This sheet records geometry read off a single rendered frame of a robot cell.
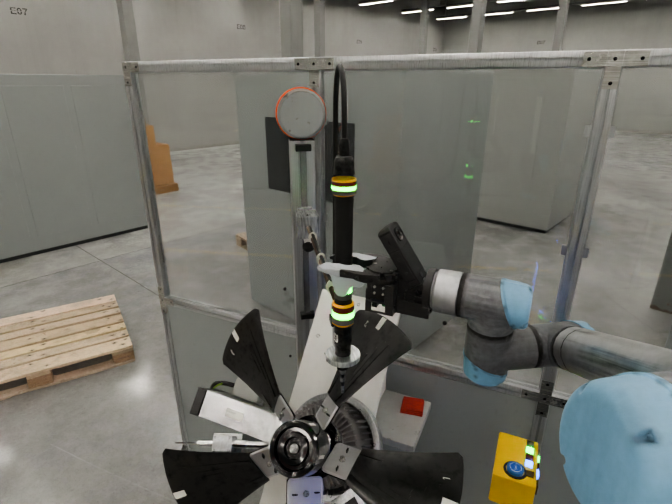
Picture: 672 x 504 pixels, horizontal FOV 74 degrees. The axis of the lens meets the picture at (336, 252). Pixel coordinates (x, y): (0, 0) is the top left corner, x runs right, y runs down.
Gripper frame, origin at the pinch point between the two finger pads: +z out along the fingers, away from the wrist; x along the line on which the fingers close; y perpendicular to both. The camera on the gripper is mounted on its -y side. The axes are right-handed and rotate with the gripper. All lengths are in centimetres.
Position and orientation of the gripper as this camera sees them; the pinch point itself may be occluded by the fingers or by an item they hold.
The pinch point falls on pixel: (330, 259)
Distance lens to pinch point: 83.7
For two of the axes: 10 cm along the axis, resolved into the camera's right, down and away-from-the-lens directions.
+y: 0.0, 9.3, 3.6
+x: 4.2, -3.2, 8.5
